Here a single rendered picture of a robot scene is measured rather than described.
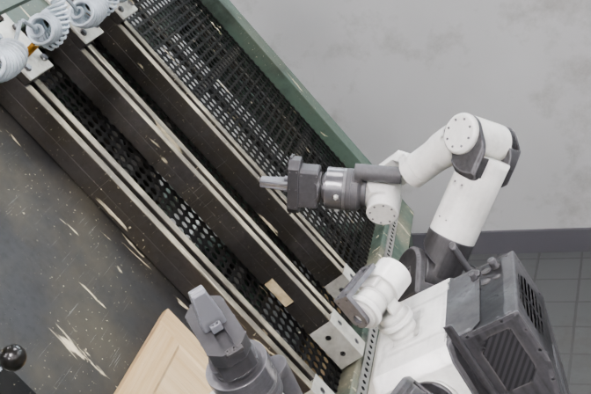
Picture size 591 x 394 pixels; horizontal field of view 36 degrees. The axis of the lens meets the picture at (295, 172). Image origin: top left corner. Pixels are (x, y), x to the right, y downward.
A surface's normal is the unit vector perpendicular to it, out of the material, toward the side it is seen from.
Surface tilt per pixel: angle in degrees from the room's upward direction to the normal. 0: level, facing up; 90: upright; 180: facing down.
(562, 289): 0
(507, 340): 90
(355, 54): 90
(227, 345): 16
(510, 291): 26
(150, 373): 60
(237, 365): 100
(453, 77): 90
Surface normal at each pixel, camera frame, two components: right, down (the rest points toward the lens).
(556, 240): -0.33, 0.40
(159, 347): 0.73, -0.56
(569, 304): -0.20, -0.92
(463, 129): -0.77, -0.18
